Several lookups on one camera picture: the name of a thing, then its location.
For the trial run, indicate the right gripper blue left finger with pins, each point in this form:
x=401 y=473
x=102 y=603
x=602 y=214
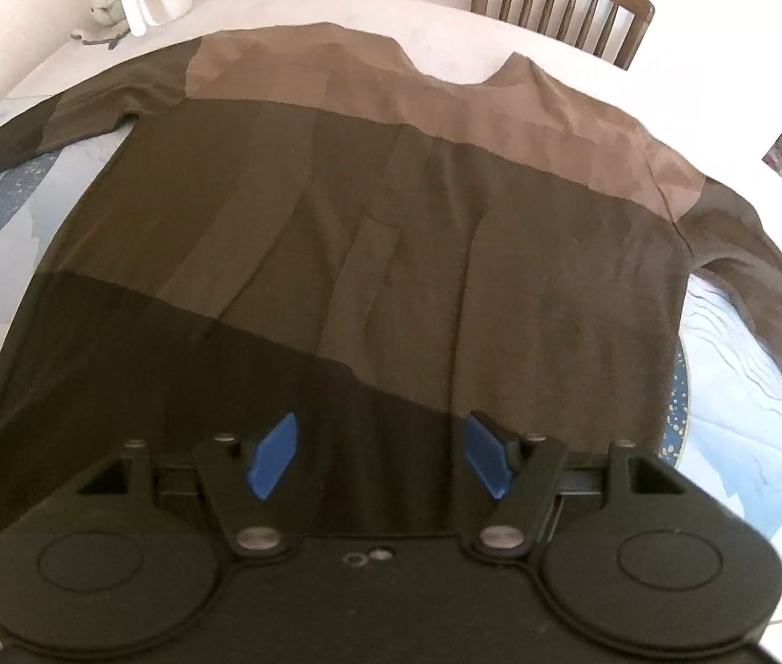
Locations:
x=272 y=456

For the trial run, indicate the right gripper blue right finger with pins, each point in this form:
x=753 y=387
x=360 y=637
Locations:
x=487 y=455

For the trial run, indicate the brown colour-block sweater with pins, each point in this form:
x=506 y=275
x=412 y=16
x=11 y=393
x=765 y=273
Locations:
x=301 y=223

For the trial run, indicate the blue patterned table mat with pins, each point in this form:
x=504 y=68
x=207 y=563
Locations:
x=730 y=443

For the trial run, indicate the wooden slatted chair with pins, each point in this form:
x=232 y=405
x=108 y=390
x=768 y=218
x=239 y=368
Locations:
x=611 y=30

